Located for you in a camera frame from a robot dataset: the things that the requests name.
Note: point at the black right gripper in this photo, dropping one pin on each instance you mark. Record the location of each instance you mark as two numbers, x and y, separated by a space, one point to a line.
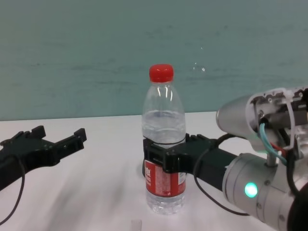
192 156

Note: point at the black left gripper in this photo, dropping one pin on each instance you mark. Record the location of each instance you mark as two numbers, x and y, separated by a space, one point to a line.
26 154

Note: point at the clear water bottle red cap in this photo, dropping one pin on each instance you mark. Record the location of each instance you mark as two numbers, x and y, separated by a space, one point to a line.
163 125

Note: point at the white silver wrist camera housing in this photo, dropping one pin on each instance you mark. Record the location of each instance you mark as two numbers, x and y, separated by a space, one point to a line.
238 115

